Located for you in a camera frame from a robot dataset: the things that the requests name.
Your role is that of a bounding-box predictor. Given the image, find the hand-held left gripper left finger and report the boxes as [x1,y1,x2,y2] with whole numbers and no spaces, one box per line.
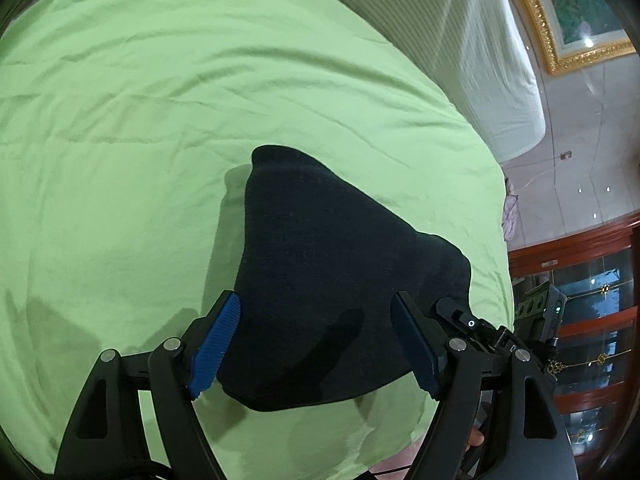
[54,290,242,480]

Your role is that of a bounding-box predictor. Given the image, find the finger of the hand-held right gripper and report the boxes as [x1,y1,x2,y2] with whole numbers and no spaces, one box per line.
[435,297,503,348]

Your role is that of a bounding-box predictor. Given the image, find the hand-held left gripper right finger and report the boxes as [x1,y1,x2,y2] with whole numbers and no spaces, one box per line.
[390,291,576,480]

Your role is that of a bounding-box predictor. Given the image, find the black pants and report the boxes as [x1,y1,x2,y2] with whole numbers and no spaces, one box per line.
[217,144,473,413]

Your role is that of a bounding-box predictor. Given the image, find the person's right hand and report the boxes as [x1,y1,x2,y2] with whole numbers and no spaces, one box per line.
[465,427,487,455]

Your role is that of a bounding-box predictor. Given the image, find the wooden glass cabinet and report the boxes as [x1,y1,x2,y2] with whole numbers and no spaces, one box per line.
[505,212,640,480]

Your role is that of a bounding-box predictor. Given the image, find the pink striped cloth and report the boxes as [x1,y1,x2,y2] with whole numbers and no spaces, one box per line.
[500,177,521,253]

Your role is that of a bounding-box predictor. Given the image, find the green bed sheet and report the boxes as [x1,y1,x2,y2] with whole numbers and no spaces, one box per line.
[0,0,516,480]

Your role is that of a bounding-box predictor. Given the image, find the gold framed painting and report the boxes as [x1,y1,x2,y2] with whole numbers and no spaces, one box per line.
[500,0,638,77]

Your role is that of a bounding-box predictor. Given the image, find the black cable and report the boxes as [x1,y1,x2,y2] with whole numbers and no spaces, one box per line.
[367,464,418,479]

